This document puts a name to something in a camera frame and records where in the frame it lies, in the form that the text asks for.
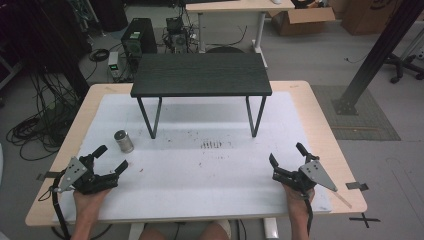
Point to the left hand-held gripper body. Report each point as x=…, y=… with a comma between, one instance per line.
x=100, y=181

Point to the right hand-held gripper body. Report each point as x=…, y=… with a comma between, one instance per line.
x=296, y=178

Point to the person's left hand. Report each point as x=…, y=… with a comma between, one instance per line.
x=89, y=201

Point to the person's right hand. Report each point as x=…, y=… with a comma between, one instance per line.
x=297, y=203

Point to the silver metal can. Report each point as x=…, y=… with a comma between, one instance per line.
x=124, y=141

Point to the light wooden table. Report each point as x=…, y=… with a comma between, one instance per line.
x=320, y=110

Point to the black tape strip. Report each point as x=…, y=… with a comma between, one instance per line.
x=356, y=186
x=50, y=175

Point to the grey floor mat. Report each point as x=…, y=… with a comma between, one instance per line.
x=363, y=123

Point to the white table mat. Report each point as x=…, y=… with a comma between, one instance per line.
x=200, y=173

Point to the black tape cross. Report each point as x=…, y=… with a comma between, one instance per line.
x=364, y=220

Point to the white power supply unit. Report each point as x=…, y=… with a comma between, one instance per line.
x=114, y=63

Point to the person's legs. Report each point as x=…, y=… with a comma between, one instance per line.
x=186, y=232

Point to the small black wooden shelf table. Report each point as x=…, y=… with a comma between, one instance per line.
x=200, y=75

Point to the black computer tower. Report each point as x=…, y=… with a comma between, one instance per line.
x=138, y=38

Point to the open cardboard box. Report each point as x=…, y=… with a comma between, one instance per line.
x=301, y=21

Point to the black office chair base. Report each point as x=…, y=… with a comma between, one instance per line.
x=405, y=66

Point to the open electronics box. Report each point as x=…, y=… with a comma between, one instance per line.
x=176, y=35

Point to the large closed cardboard box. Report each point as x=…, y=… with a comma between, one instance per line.
x=366, y=16

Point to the white background desk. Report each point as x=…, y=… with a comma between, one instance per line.
x=233, y=10

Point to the black metal post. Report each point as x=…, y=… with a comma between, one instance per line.
x=380, y=53

